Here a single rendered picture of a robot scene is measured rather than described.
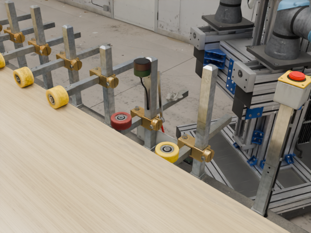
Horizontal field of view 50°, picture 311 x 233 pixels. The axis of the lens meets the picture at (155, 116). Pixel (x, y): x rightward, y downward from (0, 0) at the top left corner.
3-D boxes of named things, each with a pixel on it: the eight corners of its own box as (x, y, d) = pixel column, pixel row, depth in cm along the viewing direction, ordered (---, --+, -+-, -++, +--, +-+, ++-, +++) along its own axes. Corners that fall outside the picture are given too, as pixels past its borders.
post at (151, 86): (149, 154, 148) (150, 54, 122) (155, 158, 147) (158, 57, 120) (144, 158, 146) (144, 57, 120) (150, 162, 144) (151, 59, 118)
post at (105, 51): (111, 136, 163) (105, 43, 137) (116, 139, 162) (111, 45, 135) (106, 139, 161) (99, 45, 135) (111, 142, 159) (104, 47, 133)
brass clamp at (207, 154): (185, 142, 131) (186, 132, 128) (214, 157, 124) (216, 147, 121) (175, 150, 127) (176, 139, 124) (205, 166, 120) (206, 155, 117)
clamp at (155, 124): (138, 115, 143) (138, 105, 140) (162, 127, 136) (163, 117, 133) (129, 120, 140) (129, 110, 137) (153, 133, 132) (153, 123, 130)
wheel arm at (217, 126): (224, 120, 144) (226, 112, 142) (231, 124, 142) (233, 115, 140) (158, 172, 117) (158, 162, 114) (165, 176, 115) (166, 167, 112)
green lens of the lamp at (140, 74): (141, 68, 123) (141, 62, 122) (153, 73, 120) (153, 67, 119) (130, 73, 119) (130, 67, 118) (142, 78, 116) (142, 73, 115)
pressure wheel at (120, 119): (122, 131, 137) (121, 107, 131) (136, 139, 133) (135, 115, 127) (108, 140, 132) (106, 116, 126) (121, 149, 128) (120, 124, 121)
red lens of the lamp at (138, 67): (141, 62, 122) (141, 56, 120) (153, 66, 118) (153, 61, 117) (130, 67, 118) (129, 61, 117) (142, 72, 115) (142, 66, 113)
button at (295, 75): (291, 75, 90) (293, 69, 89) (306, 79, 87) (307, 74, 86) (285, 80, 87) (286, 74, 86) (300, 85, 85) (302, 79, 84)
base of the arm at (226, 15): (233, 14, 194) (235, -4, 189) (246, 22, 183) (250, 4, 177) (209, 16, 190) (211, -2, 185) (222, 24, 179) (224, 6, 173)
